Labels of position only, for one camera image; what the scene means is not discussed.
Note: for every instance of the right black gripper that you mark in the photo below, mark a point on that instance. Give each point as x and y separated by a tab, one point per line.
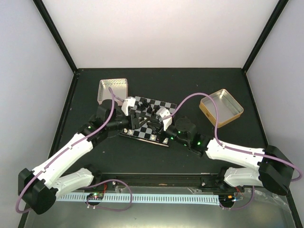
158	128

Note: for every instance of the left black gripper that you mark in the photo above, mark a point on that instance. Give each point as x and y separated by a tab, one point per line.
135	124

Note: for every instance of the white chess piece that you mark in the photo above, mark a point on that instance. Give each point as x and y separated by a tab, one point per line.
153	137

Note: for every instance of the white piece corner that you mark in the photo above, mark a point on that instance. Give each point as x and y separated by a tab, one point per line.
165	141

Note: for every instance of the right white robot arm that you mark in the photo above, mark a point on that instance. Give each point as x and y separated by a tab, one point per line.
268	168

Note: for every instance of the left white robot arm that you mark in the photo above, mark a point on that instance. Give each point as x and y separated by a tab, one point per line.
40	187

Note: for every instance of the pile of black chess pieces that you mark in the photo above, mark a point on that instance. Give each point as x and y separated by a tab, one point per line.
148	107

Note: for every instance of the small circuit board left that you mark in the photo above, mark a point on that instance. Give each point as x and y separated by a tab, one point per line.
95	196

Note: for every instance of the small circuit board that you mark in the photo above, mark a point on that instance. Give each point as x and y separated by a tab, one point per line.
95	196
230	198

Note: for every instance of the small circuit board right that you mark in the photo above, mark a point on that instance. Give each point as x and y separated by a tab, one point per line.
230	198

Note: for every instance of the black and silver chessboard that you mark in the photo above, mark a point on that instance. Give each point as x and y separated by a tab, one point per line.
144	133

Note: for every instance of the pink square tin box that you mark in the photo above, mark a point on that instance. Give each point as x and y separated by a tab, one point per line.
119	87

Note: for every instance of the gold rectangular tin lid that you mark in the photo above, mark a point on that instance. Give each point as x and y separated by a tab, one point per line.
228	107

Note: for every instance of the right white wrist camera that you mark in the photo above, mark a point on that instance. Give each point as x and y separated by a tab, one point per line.
165	117

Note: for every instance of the black mounting rail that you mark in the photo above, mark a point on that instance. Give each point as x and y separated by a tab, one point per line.
154	181

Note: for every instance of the pale blue cable duct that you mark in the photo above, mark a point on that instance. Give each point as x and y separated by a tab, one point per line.
144	198

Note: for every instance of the black frame post left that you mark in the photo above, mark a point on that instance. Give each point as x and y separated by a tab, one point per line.
55	33

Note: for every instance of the black frame post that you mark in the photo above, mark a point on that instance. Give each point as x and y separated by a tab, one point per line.
55	33
276	13

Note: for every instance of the black frame post right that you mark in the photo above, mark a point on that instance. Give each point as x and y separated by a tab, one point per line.
276	13

